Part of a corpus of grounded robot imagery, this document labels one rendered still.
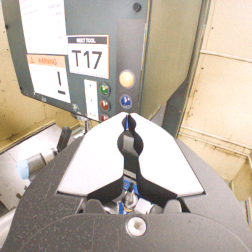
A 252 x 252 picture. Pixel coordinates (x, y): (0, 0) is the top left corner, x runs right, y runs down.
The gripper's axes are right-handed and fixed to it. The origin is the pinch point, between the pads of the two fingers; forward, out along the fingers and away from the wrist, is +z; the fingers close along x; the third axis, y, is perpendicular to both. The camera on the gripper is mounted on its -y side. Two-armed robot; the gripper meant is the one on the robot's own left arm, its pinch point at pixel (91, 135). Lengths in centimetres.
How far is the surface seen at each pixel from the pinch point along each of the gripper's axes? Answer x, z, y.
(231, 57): 31, 94, -39
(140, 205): 37.5, -2.8, 12.2
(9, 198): -48, -58, 63
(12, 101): -96, -27, 4
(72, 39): 25, -15, -43
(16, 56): 0.4, -22.7, -39.2
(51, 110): -108, 8, 28
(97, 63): 30, -13, -39
